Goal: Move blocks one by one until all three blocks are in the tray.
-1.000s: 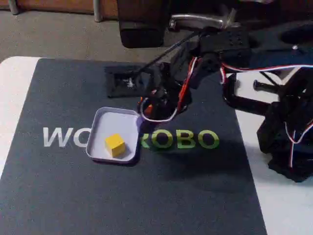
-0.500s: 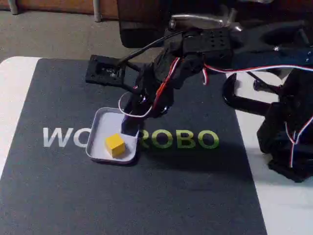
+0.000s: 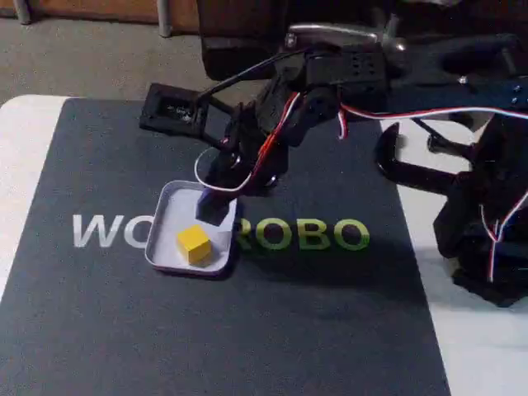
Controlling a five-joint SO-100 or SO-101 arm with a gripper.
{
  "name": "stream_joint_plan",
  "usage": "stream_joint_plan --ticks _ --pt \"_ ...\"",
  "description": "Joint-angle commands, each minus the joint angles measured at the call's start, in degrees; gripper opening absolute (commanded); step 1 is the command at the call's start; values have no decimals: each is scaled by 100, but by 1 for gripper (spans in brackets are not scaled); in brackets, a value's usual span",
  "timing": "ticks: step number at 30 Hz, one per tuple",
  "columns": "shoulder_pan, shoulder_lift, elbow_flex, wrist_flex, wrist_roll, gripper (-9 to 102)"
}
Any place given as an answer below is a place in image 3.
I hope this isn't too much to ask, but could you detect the black mat with WOWROBO print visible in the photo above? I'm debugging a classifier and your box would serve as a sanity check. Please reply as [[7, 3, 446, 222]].
[[0, 97, 451, 396]]

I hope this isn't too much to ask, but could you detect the black office chair silver base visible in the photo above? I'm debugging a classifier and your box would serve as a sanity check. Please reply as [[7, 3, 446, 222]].
[[196, 0, 409, 82]]

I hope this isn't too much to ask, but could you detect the grey metal furniture leg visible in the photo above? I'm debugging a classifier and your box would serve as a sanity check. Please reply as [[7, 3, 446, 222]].
[[12, 0, 33, 25], [158, 0, 173, 39]]

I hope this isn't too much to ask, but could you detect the yellow wooden cube block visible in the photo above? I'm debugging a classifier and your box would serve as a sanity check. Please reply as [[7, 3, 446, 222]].
[[176, 224, 213, 265]]

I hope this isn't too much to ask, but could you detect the thin black camera cable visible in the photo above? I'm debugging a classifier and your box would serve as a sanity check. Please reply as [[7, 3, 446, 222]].
[[196, 48, 318, 102]]

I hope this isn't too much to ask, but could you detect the black square camera box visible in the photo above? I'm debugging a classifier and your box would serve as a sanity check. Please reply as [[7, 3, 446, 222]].
[[139, 82, 209, 135]]

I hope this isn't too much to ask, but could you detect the white rounded metal tray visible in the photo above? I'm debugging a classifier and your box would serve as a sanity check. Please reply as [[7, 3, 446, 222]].
[[144, 179, 243, 279]]

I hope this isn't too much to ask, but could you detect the black C clamp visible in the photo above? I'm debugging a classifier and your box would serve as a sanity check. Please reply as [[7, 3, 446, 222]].
[[372, 121, 478, 191]]

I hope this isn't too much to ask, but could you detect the red white black servo cable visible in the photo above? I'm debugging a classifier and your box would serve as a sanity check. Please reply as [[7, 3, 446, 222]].
[[478, 187, 528, 285], [193, 91, 304, 196], [336, 103, 528, 141]]

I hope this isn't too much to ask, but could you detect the purple wooden cube block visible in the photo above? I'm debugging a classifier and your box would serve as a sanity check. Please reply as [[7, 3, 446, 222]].
[[193, 188, 233, 228]]

